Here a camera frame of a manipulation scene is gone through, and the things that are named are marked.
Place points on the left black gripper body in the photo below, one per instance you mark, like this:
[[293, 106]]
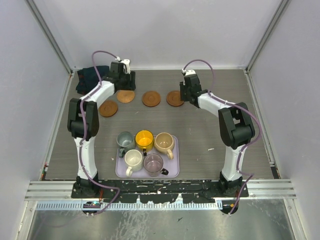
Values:
[[127, 81]]

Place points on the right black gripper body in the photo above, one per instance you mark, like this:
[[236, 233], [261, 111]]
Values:
[[184, 92]]

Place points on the brown wooden coaster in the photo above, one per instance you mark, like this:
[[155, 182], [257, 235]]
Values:
[[151, 98], [173, 98], [108, 108]]

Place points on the woven rattan coaster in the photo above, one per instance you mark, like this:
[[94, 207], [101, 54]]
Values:
[[125, 96]]

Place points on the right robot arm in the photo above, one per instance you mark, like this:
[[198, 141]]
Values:
[[235, 126]]

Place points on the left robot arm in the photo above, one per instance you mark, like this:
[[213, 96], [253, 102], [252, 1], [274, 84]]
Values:
[[83, 122]]

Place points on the dark folded cloth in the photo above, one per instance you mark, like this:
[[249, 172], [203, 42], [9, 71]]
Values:
[[88, 79]]

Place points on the beige ceramic mug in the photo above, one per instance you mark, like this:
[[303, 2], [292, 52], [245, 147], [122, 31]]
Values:
[[164, 143]]

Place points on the grey ceramic mug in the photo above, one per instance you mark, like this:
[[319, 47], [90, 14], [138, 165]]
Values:
[[125, 142]]

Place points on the yellow glass mug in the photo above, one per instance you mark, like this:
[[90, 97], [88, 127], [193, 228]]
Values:
[[144, 140]]

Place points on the clear purple glass mug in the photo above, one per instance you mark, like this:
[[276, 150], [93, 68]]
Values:
[[154, 165]]

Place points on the white ceramic mug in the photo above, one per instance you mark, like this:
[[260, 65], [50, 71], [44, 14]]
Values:
[[134, 161]]

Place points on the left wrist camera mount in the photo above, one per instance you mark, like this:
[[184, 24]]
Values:
[[124, 65]]

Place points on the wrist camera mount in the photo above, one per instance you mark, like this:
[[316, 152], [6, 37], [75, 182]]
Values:
[[124, 65], [188, 72]]

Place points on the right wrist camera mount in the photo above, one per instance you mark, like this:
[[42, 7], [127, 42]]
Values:
[[188, 72]]

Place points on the left aluminium frame post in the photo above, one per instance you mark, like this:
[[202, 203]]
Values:
[[48, 34]]

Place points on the aluminium frame post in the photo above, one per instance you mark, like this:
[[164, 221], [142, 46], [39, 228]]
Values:
[[281, 8], [48, 34]]

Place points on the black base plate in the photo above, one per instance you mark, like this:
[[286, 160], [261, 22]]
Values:
[[168, 190]]

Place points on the right aluminium frame post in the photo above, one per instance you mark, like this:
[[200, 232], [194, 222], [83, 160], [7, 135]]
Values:
[[281, 8]]

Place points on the aluminium front rail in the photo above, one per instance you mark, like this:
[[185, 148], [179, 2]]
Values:
[[60, 190]]

